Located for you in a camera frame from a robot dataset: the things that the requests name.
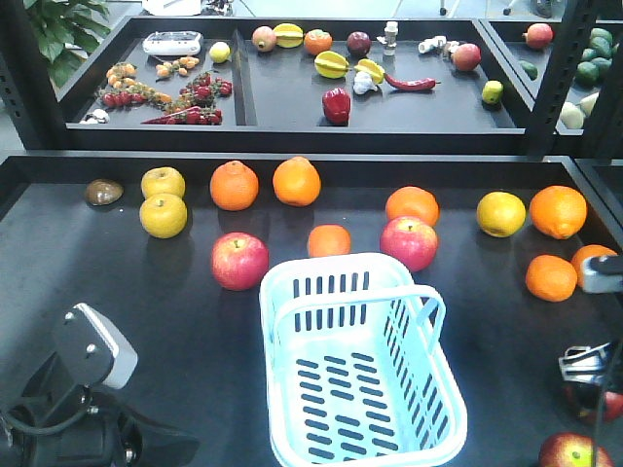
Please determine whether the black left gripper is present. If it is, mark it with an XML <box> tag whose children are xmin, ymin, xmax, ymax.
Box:
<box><xmin>1</xmin><ymin>354</ymin><xmax>200</xmax><ymax>467</ymax></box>

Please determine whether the light blue plastic basket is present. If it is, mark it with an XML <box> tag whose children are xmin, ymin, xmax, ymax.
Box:
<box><xmin>259</xmin><ymin>253</ymin><xmax>467</xmax><ymax>466</ymax></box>

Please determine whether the pink red apple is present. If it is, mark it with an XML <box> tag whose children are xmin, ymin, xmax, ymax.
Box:
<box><xmin>211</xmin><ymin>232</ymin><xmax>270</xmax><ymax>291</ymax></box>
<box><xmin>380</xmin><ymin>216</ymin><xmax>439</xmax><ymax>272</ymax></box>

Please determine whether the yellow pear fruit front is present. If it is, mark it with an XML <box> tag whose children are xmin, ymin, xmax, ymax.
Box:
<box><xmin>139</xmin><ymin>193</ymin><xmax>188</xmax><ymax>239</ymax></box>

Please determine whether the yellow pear fruit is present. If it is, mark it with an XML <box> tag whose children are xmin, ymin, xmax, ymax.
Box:
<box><xmin>139</xmin><ymin>193</ymin><xmax>188</xmax><ymax>239</ymax></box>
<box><xmin>140</xmin><ymin>166</ymin><xmax>186</xmax><ymax>198</ymax></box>

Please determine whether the yellow pear fruit back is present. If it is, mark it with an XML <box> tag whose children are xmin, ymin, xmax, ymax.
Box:
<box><xmin>140</xmin><ymin>166</ymin><xmax>186</xmax><ymax>198</ymax></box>

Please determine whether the orange with knob top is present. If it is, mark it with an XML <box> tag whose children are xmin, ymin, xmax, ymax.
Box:
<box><xmin>209</xmin><ymin>161</ymin><xmax>259</xmax><ymax>211</ymax></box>

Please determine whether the small tangerine centre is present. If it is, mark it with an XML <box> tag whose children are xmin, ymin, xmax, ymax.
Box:
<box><xmin>308</xmin><ymin>224</ymin><xmax>351</xmax><ymax>258</ymax></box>

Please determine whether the black wooden produce stand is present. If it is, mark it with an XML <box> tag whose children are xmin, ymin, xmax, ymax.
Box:
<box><xmin>0</xmin><ymin>0</ymin><xmax>623</xmax><ymax>467</ymax></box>

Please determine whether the round orange back row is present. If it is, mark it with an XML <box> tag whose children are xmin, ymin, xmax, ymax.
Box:
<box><xmin>273</xmin><ymin>156</ymin><xmax>321</xmax><ymax>207</ymax></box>

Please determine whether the large orange back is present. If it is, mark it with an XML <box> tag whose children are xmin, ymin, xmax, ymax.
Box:
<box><xmin>385</xmin><ymin>186</ymin><xmax>440</xmax><ymax>227</ymax></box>

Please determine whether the red bell pepper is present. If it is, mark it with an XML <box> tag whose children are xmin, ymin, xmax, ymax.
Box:
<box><xmin>321</xmin><ymin>88</ymin><xmax>351</xmax><ymax>125</ymax></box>

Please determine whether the green potted plant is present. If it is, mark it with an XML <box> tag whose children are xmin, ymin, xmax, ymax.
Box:
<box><xmin>22</xmin><ymin>0</ymin><xmax>110</xmax><ymax>89</ymax></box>

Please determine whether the dark red apple lower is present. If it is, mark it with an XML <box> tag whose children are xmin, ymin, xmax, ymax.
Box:
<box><xmin>538</xmin><ymin>432</ymin><xmax>614</xmax><ymax>467</ymax></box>

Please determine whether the dark red apple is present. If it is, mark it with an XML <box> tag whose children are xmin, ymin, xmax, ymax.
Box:
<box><xmin>538</xmin><ymin>432</ymin><xmax>614</xmax><ymax>467</ymax></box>
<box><xmin>564</xmin><ymin>383</ymin><xmax>623</xmax><ymax>425</ymax></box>

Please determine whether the white garlic bulb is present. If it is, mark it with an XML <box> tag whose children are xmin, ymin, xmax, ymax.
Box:
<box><xmin>352</xmin><ymin>71</ymin><xmax>379</xmax><ymax>95</ymax></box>

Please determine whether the yellow orange citrus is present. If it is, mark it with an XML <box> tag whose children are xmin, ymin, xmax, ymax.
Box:
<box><xmin>476</xmin><ymin>191</ymin><xmax>527</xmax><ymax>238</ymax></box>

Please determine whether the small orange left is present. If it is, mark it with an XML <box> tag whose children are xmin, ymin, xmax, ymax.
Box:
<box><xmin>525</xmin><ymin>255</ymin><xmax>577</xmax><ymax>303</ymax></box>

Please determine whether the small orange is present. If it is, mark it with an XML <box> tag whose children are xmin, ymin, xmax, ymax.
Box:
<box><xmin>570</xmin><ymin>244</ymin><xmax>618</xmax><ymax>288</ymax></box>
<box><xmin>525</xmin><ymin>255</ymin><xmax>577</xmax><ymax>303</ymax></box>

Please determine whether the red chili pepper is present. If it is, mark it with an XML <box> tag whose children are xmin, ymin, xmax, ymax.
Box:
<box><xmin>385</xmin><ymin>73</ymin><xmax>439</xmax><ymax>91</ymax></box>

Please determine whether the dark red apple upper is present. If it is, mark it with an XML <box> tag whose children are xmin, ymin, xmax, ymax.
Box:
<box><xmin>564</xmin><ymin>383</ymin><xmax>623</xmax><ymax>425</ymax></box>

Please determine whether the navel orange with nub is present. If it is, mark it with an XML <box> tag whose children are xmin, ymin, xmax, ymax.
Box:
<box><xmin>530</xmin><ymin>185</ymin><xmax>588</xmax><ymax>239</ymax></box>

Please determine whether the small orange right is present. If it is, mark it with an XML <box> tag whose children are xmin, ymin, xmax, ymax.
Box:
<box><xmin>570</xmin><ymin>244</ymin><xmax>618</xmax><ymax>288</ymax></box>

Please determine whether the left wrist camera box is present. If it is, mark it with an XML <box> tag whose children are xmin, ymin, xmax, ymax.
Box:
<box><xmin>53</xmin><ymin>303</ymin><xmax>138</xmax><ymax>389</ymax></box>

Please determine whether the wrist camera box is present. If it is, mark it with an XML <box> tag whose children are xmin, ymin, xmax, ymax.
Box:
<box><xmin>53</xmin><ymin>303</ymin><xmax>138</xmax><ymax>389</ymax></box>
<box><xmin>580</xmin><ymin>255</ymin><xmax>622</xmax><ymax>294</ymax></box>

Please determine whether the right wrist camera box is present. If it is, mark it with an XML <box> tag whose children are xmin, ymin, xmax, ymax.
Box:
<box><xmin>580</xmin><ymin>255</ymin><xmax>622</xmax><ymax>294</ymax></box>

